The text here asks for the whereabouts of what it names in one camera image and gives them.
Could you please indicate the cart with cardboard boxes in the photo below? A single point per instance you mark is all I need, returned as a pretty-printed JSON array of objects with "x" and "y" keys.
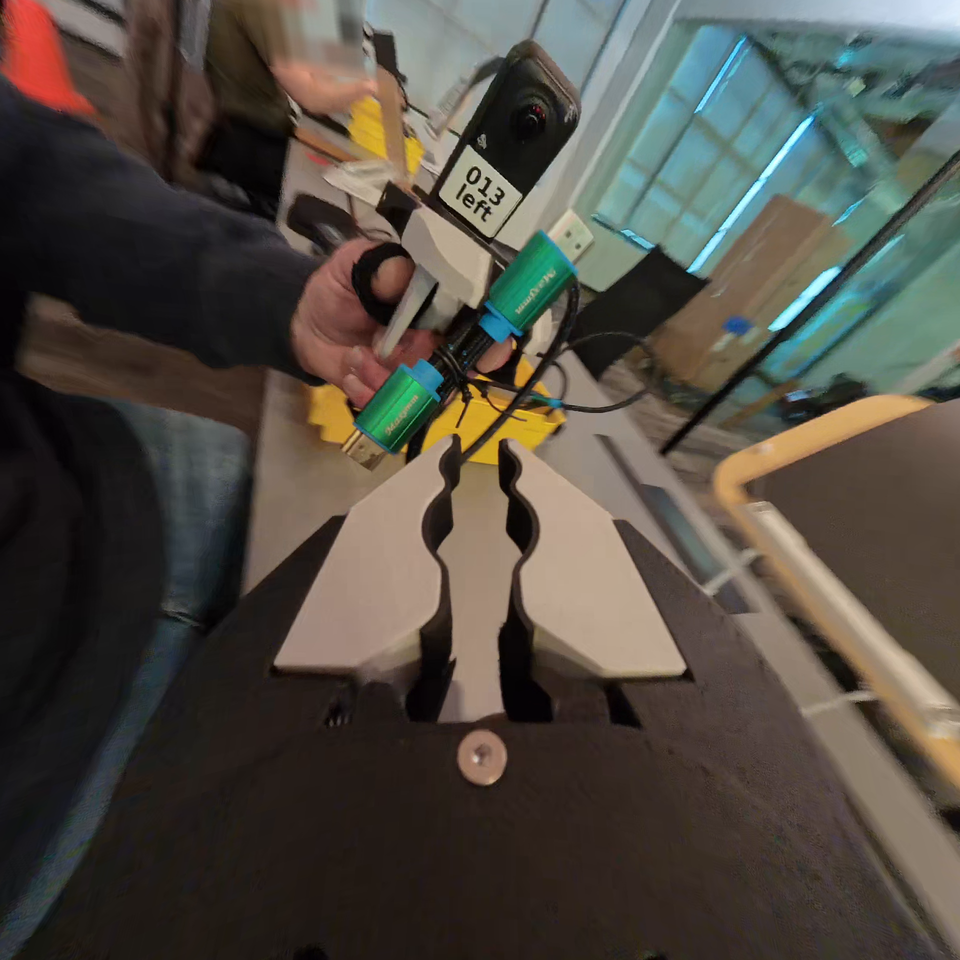
[{"x": 750, "y": 286}]

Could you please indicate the yellow plastic bin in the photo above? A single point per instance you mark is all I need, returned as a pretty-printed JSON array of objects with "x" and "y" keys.
[{"x": 322, "y": 413}]

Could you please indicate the wooden rimmed black panel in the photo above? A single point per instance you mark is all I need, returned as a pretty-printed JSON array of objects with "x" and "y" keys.
[{"x": 886, "y": 541}]

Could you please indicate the orange traffic cone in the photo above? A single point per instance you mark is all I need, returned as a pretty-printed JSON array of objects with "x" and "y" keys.
[{"x": 38, "y": 53}]

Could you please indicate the white bracket bar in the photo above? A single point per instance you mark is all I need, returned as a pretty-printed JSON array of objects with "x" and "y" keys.
[{"x": 840, "y": 600}]

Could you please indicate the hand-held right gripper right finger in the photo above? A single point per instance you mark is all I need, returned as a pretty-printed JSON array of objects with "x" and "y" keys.
[{"x": 600, "y": 600}]

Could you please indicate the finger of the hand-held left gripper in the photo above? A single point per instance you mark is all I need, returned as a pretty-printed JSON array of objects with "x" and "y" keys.
[{"x": 457, "y": 270}]

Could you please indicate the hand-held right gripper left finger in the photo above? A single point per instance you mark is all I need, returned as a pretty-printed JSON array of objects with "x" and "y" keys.
[{"x": 360, "y": 600}]

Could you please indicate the person's left hand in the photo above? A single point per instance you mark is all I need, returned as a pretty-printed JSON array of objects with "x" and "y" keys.
[{"x": 322, "y": 323}]

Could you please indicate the person's left forearm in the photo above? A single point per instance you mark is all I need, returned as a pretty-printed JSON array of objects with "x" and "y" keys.
[{"x": 135, "y": 226}]

